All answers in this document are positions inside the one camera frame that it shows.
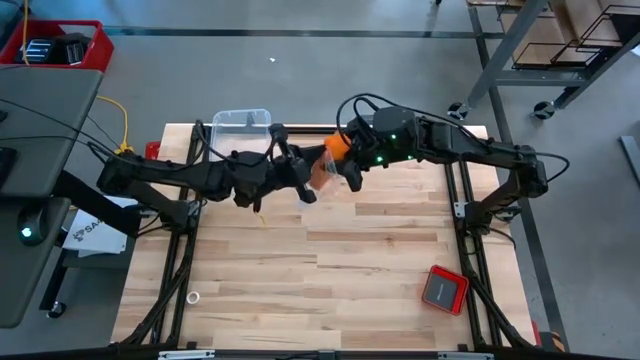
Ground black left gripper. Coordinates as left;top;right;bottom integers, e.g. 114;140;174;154
233;123;323;211

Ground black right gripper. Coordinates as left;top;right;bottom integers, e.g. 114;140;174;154
330;105;419;194

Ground orange bandage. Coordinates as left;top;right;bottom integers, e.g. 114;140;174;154
309;133;351;192

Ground clear plastic container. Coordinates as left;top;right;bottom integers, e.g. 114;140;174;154
209;108;273;162

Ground red-framed black square device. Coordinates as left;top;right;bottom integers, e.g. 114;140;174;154
421;264;470;317

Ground grey metal workbench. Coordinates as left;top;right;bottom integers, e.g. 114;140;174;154
447;0;640;121

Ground black support beam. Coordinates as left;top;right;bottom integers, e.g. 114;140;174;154
52;169;144;239

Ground white printed paper sheet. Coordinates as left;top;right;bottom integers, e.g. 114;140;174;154
62;197;129;259

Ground red plastic crate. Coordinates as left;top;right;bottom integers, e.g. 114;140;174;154
0;19;115;74

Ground black boxes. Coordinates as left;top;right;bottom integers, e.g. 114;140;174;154
14;32;94;66

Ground grey desk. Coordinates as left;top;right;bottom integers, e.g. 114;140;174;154
0;64;104;330

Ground black round lit device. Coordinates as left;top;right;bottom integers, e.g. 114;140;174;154
16;207;51;247

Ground black metal table frame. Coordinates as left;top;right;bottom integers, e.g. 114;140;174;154
117;119;539;351

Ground yellow cable with plug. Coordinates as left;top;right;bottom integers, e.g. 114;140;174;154
94;94;136;157

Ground silver bracket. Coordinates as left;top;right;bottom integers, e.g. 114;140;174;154
437;351;494;360
158;349;216;360

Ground black wire rack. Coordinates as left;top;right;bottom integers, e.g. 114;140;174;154
511;3;640;70

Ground thin yellow cable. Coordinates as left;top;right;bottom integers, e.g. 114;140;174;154
21;0;30;66

